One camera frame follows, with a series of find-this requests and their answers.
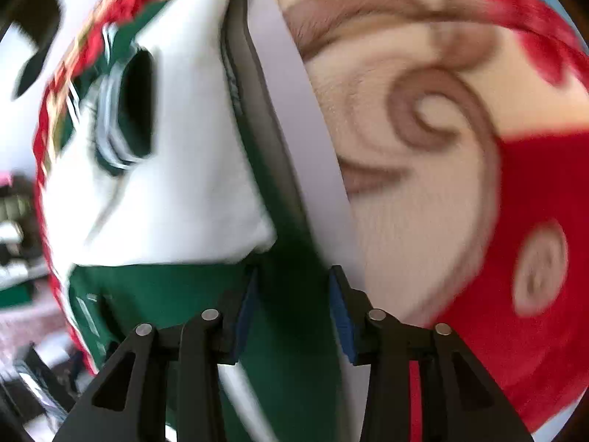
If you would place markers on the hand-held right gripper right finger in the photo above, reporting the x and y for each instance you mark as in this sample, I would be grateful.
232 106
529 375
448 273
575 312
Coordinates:
343 323

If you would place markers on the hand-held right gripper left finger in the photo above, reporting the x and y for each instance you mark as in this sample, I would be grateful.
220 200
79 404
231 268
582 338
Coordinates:
244 318

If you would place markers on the green white-striped jacket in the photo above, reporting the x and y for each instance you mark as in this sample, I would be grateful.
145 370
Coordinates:
285 373

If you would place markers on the red floral blanket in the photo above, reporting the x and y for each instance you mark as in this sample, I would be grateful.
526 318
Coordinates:
437 193

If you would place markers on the white floral lattice mat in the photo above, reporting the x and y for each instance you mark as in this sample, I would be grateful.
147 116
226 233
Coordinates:
294 78

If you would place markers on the black knit garment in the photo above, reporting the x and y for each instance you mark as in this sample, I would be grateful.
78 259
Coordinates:
41 23

